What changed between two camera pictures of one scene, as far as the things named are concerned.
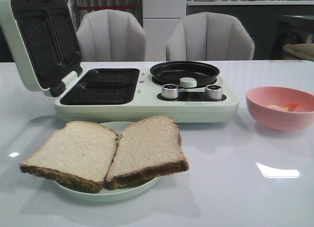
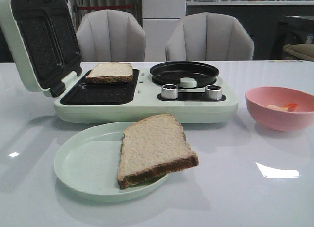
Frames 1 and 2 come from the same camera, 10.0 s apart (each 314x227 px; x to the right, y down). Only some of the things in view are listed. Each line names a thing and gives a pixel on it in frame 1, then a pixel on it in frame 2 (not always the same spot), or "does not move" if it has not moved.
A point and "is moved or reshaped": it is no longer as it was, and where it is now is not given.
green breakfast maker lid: (44, 39) does not move
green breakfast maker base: (131, 95) does not move
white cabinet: (161, 12) does not move
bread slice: (79, 156) → (111, 72)
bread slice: (150, 146) is moved or reshaped
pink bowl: (280, 120) does not move
